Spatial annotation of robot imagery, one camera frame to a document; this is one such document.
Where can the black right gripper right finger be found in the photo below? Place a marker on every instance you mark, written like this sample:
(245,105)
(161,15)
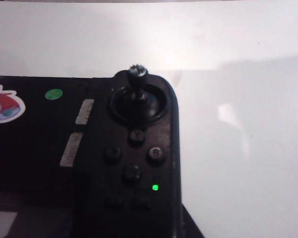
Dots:
(188,229)

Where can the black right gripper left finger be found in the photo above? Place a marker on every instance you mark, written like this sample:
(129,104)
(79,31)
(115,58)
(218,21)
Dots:
(47,224)

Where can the black remote control with joysticks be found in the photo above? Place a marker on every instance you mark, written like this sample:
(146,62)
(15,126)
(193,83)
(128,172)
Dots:
(39,148)

